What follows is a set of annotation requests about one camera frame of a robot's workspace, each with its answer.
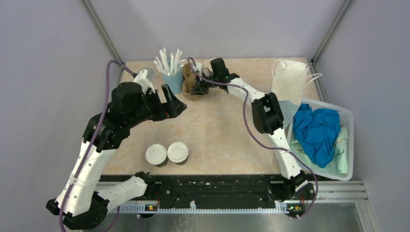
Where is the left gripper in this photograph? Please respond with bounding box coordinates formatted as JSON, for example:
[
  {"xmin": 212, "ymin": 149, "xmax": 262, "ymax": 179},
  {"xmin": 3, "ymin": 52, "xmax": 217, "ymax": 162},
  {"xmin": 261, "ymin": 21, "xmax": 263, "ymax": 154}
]
[{"xmin": 127, "ymin": 83, "xmax": 187, "ymax": 128}]

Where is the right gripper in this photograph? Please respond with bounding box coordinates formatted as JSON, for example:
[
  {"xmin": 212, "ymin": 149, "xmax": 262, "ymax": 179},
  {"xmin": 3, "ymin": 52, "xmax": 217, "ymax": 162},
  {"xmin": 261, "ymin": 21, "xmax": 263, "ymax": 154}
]
[{"xmin": 190, "ymin": 72, "xmax": 219, "ymax": 97}]

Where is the white plastic cup lid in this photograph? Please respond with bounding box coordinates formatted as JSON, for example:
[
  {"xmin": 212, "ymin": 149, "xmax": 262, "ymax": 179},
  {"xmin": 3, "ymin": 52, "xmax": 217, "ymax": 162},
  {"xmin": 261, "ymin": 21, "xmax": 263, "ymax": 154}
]
[{"xmin": 145, "ymin": 144, "xmax": 168, "ymax": 166}]

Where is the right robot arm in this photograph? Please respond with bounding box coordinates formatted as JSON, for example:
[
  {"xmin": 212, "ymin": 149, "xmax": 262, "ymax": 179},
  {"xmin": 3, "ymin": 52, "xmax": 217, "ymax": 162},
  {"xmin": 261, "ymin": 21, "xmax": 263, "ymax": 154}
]
[{"xmin": 187, "ymin": 57, "xmax": 306, "ymax": 199}]

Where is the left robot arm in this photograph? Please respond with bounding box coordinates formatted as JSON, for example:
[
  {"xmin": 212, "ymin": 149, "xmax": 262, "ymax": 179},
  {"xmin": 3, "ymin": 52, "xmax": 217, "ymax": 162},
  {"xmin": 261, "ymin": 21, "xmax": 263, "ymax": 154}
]
[{"xmin": 46, "ymin": 82, "xmax": 187, "ymax": 231}]

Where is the white takeout paper bag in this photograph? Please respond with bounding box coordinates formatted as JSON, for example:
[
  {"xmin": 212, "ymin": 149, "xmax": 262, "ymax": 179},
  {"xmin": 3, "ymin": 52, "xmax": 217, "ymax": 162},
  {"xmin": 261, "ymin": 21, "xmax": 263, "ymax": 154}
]
[{"xmin": 271, "ymin": 59, "xmax": 322, "ymax": 105}]

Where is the brown cardboard cup carrier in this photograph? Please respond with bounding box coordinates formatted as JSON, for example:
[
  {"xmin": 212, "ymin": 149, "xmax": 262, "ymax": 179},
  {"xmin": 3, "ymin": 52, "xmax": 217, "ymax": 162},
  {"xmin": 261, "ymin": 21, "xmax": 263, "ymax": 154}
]
[{"xmin": 182, "ymin": 64, "xmax": 200, "ymax": 100}]

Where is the blue straw holder cup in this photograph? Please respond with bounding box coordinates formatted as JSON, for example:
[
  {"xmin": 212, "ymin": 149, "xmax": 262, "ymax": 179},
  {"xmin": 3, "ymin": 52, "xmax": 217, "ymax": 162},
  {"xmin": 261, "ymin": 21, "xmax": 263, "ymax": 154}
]
[{"xmin": 162, "ymin": 69, "xmax": 183, "ymax": 95}]

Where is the white wrapped straws bundle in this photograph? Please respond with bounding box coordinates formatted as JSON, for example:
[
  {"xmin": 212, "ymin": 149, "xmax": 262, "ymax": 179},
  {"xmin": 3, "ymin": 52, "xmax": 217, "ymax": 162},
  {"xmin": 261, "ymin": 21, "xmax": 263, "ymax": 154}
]
[{"xmin": 153, "ymin": 47, "xmax": 185, "ymax": 76}]

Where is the blue cloth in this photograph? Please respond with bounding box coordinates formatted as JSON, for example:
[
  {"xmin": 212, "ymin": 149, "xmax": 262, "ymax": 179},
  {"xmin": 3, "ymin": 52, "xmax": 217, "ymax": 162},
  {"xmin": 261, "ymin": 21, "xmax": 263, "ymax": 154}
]
[{"xmin": 293, "ymin": 103, "xmax": 341, "ymax": 168}]

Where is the white plastic basket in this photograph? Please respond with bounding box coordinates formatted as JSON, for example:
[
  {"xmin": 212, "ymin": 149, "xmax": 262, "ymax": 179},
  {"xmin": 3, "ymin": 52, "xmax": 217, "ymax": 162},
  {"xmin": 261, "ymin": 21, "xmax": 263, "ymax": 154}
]
[{"xmin": 287, "ymin": 99, "xmax": 354, "ymax": 181}]

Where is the light green cloth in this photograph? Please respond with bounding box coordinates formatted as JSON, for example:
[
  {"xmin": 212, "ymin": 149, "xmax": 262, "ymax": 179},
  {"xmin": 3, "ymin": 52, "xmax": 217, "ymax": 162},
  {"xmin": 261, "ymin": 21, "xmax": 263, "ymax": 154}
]
[{"xmin": 290, "ymin": 127, "xmax": 349, "ymax": 176}]

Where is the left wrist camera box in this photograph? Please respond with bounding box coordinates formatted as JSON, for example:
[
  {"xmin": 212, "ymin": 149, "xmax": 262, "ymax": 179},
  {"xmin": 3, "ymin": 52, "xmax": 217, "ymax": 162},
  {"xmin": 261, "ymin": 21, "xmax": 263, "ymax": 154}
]
[{"xmin": 140, "ymin": 67, "xmax": 155, "ymax": 82}]

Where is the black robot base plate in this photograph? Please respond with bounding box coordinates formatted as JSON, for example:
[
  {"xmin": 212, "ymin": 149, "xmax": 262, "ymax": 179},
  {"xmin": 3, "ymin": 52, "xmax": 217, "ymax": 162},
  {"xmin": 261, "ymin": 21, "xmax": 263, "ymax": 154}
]
[{"xmin": 96, "ymin": 174, "xmax": 316, "ymax": 210}]

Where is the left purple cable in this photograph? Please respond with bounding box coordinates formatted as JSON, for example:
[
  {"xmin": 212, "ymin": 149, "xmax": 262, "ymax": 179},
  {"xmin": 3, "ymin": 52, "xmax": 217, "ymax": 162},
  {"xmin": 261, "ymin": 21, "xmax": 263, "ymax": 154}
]
[{"xmin": 58, "ymin": 59, "xmax": 138, "ymax": 232}]

